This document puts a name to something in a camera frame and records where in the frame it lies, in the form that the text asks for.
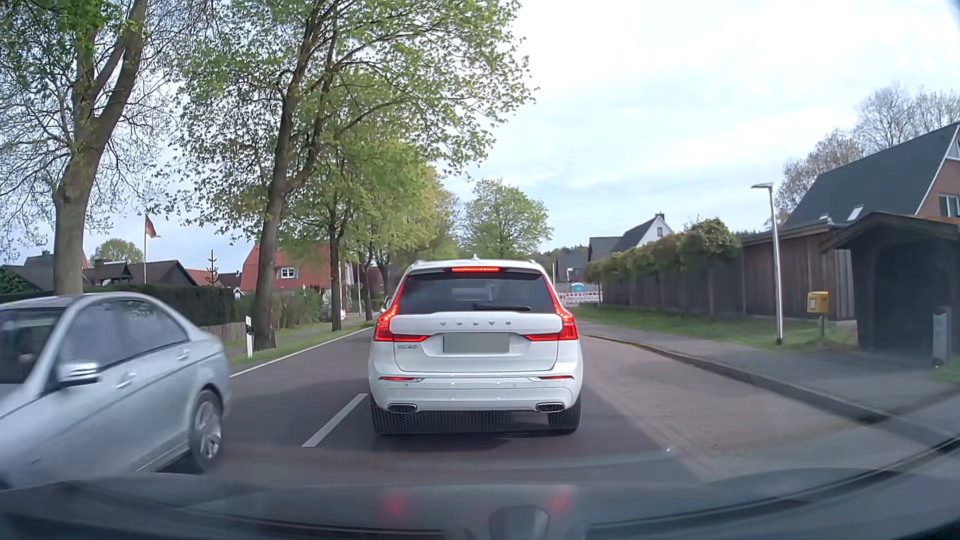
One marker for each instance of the green tree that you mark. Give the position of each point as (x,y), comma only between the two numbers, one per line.
(504,221)

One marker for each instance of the white suv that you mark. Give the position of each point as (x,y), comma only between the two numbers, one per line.
(475,352)

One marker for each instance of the red and white barrier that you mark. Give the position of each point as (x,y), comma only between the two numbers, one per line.
(579,297)

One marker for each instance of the white house with dark roof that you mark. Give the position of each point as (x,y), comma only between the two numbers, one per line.
(634,236)

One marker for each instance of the red brick house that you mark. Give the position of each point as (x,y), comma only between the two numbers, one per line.
(292,270)

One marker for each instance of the row of trimmed trees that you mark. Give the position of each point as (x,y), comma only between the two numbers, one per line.
(667,251)

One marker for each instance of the grass verge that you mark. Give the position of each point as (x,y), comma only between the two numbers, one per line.
(300,341)

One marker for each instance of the road markings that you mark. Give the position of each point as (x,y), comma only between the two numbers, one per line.
(334,420)

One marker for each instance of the grey asphalt road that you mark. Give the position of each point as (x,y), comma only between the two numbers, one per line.
(300,390)

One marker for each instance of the grass strip with lawn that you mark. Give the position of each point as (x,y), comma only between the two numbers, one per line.
(720,326)

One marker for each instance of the low wooden fence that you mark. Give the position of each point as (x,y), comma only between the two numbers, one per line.
(223,331)

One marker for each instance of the dark green hedge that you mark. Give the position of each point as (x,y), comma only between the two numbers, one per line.
(187,302)

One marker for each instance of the car's own bonnet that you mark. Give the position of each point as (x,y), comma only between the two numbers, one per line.
(300,510)

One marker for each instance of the flag on pole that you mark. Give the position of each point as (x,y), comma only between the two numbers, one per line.
(148,232)

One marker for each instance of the grey paved pavement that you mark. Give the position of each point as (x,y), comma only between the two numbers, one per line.
(810,371)

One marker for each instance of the dark roofed houses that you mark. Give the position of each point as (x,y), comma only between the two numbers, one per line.
(112,271)

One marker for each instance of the silver car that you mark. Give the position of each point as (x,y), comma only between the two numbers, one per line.
(112,382)

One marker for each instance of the bare trees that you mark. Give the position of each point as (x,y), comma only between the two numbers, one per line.
(862,142)

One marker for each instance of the brick house with dark roof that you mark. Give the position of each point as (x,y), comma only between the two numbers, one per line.
(885,180)

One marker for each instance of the dark wooden shelter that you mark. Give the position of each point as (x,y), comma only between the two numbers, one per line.
(900,285)

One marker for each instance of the grey bollard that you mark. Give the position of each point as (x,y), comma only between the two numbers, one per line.
(940,336)

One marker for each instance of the white marker post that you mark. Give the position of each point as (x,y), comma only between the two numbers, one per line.
(249,336)

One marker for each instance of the grey lamp post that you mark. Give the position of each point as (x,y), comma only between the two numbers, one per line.
(776,262)

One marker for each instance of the yellow post box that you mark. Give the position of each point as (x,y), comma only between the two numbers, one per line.
(817,302)

